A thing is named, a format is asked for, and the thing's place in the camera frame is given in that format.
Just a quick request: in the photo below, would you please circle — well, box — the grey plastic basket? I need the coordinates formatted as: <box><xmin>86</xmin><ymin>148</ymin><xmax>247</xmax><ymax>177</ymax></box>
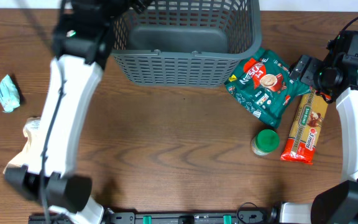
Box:
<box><xmin>111</xmin><ymin>0</ymin><xmax>262</xmax><ymax>87</ymax></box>

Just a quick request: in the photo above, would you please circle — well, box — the green lid jar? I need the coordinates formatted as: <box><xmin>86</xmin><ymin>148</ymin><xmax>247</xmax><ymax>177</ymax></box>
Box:
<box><xmin>250</xmin><ymin>129</ymin><xmax>280</xmax><ymax>156</ymax></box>

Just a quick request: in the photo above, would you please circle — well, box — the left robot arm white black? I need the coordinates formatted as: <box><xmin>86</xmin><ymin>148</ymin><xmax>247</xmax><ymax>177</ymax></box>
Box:
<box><xmin>4</xmin><ymin>0</ymin><xmax>150</xmax><ymax>223</ymax></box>

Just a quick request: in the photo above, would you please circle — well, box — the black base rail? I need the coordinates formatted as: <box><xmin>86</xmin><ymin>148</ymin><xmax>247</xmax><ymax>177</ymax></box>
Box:
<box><xmin>28</xmin><ymin>210</ymin><xmax>275</xmax><ymax>224</ymax></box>

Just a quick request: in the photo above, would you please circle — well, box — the spaghetti pasta packet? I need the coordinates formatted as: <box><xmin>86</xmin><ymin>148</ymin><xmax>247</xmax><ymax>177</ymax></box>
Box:
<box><xmin>280</xmin><ymin>90</ymin><xmax>328</xmax><ymax>165</ymax></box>

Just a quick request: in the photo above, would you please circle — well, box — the small teal tissue packet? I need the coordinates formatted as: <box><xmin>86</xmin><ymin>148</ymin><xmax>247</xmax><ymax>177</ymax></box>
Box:
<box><xmin>0</xmin><ymin>75</ymin><xmax>20</xmax><ymax>113</ymax></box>

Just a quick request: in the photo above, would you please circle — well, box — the green Nescafe coffee bag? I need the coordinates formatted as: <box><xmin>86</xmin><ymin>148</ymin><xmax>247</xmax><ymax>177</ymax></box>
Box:
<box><xmin>224</xmin><ymin>48</ymin><xmax>311</xmax><ymax>128</ymax></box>

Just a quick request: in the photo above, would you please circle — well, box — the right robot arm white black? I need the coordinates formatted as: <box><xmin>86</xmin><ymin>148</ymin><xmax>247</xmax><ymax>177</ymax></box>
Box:
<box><xmin>270</xmin><ymin>30</ymin><xmax>358</xmax><ymax>223</ymax></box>

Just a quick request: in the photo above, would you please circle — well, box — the beige clear plastic bag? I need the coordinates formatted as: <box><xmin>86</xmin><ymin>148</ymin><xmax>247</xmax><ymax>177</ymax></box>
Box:
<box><xmin>2</xmin><ymin>117</ymin><xmax>40</xmax><ymax>174</ymax></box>

